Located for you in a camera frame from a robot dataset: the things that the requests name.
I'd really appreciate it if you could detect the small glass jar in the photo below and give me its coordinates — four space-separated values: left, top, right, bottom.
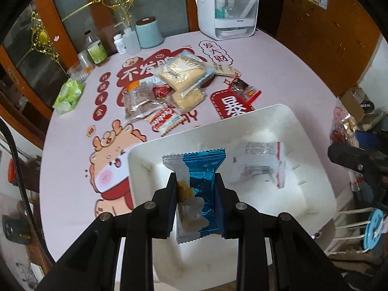
78 50 93 68

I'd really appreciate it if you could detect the dark red snack packet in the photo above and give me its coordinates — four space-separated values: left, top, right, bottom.
231 78 262 102

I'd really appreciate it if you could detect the light blue canister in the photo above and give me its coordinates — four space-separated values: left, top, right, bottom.
135 18 164 49

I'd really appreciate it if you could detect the small gold door ornament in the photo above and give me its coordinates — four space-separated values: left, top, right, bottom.
16 10 62 68

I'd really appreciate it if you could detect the white pill bottle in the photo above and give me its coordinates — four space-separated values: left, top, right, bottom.
113 34 127 55

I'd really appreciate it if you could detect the blue foil snack packet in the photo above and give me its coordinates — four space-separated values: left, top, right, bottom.
162 148 226 245

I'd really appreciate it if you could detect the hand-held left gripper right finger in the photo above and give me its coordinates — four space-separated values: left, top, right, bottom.
214 173 343 291

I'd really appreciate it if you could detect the black cable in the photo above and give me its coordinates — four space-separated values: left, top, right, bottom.
0 118 56 268

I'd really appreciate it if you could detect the clear bag of snacks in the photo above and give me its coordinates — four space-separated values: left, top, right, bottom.
330 106 360 150

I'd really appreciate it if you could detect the white red-edged snack packet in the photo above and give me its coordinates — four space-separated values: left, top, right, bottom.
227 141 287 189

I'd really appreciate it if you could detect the white squeeze bottle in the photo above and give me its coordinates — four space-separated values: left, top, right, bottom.
113 21 142 54

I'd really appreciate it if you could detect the brown wooden cupboard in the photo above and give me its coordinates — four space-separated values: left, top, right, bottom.
275 0 381 95

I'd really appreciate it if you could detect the clear brown snack packet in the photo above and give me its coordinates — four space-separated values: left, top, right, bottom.
122 77 167 122

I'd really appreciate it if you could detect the clear glass cup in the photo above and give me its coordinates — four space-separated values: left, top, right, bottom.
67 62 91 83

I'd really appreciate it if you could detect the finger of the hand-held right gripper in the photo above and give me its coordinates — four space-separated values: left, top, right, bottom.
328 142 388 174
362 172 388 212

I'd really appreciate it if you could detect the beige snack packet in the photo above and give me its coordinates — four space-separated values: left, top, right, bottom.
209 62 237 78

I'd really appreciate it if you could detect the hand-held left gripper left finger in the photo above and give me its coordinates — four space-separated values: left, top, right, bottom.
36 173 179 291

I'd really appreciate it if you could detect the white countertop storage cabinet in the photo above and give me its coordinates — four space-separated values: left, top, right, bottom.
190 0 262 41

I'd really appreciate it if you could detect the small yellow cracker packet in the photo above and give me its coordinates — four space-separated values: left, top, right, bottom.
170 87 207 113

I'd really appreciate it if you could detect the cardboard box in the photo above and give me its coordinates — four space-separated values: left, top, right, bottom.
341 87 377 123

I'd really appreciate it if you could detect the red bucket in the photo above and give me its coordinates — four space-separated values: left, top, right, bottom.
7 158 16 186

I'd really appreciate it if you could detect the small red snack packet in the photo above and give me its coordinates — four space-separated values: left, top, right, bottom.
153 85 172 98

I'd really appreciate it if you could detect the white plastic tray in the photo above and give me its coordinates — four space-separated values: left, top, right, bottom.
127 104 338 284

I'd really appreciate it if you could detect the pink printed tablecloth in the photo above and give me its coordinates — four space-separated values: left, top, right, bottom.
39 30 339 267

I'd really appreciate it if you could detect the green tissue pack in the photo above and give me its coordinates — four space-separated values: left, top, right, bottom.
52 78 85 115

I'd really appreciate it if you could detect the large clear yellow cracker bag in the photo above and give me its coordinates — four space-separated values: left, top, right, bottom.
151 53 216 93

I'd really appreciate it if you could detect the green label bottle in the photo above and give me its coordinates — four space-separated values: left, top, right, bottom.
84 30 108 67

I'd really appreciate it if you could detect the red and white snack packet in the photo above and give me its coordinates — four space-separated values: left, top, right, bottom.
148 106 186 136

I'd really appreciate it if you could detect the white wire rack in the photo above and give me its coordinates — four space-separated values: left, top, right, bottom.
327 205 383 256

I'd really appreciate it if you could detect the blue round disc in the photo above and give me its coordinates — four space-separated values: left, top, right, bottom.
362 208 388 250

